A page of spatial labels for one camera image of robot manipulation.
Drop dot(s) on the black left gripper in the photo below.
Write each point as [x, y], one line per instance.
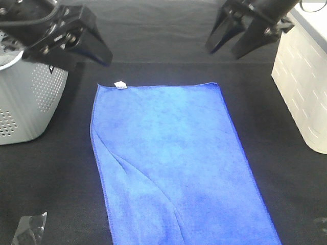
[51, 33]

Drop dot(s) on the grey perforated laundry basket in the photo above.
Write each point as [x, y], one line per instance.
[30, 93]

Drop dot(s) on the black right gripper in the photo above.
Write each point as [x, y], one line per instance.
[256, 20]

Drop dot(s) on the blue microfibre towel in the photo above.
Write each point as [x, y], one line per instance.
[173, 170]

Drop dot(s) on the black table cloth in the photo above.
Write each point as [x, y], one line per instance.
[161, 43]

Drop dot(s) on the clear tape piece right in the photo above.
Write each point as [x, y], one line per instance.
[321, 225]

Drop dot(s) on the white storage box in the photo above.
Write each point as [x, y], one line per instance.
[299, 71]

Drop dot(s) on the clear tape piece left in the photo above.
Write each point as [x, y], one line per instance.
[30, 230]

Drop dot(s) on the clear tape piece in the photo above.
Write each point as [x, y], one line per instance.
[30, 230]
[321, 225]

